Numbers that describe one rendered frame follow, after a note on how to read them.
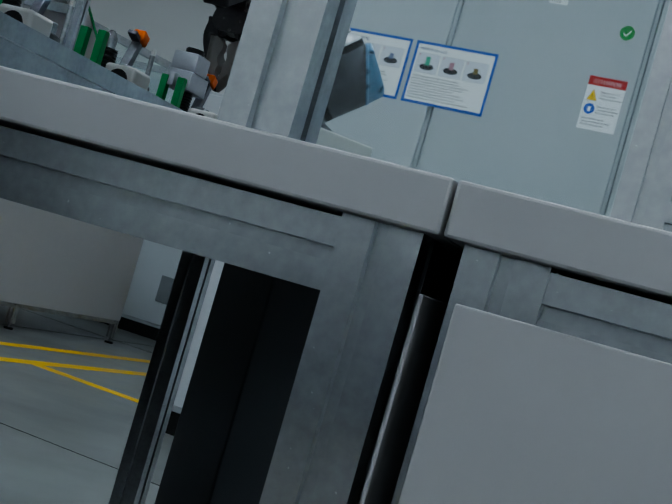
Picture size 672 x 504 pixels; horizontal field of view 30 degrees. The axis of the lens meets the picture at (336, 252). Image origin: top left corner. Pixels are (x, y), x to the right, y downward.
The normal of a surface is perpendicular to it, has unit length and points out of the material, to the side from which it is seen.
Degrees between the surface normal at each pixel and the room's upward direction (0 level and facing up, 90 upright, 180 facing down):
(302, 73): 90
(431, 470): 90
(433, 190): 90
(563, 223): 90
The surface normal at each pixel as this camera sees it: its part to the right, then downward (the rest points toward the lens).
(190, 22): -0.41, -0.15
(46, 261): 0.87, 0.24
